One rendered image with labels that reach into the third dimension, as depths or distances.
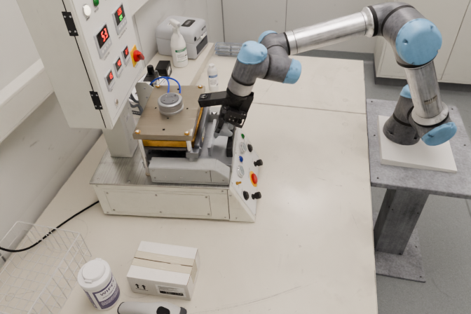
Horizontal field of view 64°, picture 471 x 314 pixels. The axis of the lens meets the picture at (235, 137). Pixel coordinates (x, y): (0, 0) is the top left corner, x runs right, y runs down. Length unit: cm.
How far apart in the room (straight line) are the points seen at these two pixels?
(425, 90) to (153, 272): 100
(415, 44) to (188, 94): 70
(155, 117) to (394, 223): 132
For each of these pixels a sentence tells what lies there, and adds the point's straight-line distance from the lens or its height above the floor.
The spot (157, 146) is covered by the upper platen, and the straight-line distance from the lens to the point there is 122.
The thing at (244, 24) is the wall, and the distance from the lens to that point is 373.
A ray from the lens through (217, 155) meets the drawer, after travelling 125.
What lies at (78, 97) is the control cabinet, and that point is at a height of 126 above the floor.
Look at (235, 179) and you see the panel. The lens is 126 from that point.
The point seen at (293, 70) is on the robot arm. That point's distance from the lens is 112.
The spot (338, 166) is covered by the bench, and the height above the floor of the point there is 75.
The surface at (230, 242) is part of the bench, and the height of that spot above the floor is 75.
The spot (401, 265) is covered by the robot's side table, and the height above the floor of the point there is 1.
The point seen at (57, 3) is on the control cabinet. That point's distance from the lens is 98.
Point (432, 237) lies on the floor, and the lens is 242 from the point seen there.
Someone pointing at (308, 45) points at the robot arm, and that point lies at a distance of 124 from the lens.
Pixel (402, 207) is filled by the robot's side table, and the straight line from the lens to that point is 196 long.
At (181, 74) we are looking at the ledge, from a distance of 203.
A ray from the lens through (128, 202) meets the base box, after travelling 135.
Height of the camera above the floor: 182
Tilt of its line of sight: 41 degrees down
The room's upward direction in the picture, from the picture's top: 3 degrees counter-clockwise
